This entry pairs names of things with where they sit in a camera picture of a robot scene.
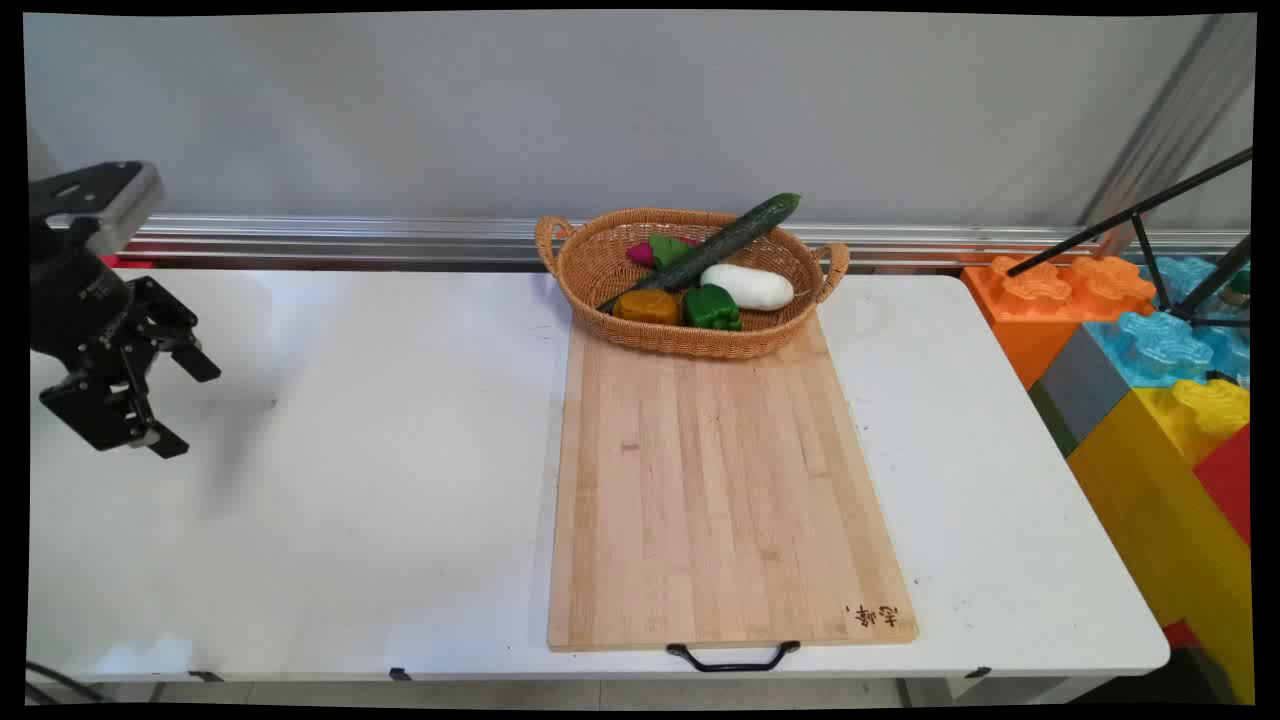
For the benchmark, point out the big green building block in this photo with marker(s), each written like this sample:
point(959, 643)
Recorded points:
point(1052, 418)

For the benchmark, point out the light green leafy toy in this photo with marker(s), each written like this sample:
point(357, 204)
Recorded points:
point(667, 248)

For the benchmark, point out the silver black wrist camera mount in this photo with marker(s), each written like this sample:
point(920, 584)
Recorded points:
point(100, 200)

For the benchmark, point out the woven wicker basket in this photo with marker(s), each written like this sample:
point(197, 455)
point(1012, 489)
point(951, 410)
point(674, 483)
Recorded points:
point(600, 270)

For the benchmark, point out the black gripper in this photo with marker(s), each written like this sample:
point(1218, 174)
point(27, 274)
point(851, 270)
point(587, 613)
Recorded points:
point(80, 300)

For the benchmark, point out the black tripod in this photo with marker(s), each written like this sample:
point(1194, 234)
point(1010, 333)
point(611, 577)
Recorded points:
point(1140, 212)

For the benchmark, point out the white radish toy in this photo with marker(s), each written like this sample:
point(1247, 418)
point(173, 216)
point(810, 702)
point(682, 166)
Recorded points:
point(750, 285)

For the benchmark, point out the aluminium rail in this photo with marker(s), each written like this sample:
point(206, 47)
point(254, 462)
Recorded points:
point(400, 240)

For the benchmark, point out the big red building block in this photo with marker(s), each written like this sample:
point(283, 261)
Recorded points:
point(1228, 480)

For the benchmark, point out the big yellow building block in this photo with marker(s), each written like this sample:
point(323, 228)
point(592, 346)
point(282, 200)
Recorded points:
point(1160, 500)

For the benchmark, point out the big blue building block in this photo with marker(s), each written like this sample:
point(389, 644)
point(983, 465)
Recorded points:
point(1160, 345)

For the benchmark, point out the long dark green cucumber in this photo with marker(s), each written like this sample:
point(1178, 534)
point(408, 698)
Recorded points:
point(720, 243)

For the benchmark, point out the wooden cutting board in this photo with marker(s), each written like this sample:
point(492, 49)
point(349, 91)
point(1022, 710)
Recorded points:
point(720, 500)

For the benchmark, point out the big orange building block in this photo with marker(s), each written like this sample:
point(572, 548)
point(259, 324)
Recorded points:
point(1030, 310)

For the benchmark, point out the red block with studs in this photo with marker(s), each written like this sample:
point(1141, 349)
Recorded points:
point(125, 262)

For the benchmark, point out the green bell pepper toy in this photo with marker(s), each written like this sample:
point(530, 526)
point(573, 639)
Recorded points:
point(712, 308)

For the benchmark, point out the round orange toy food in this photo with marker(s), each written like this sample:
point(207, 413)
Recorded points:
point(645, 307)

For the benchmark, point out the big grey building block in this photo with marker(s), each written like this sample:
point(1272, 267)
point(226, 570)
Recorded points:
point(1085, 385)

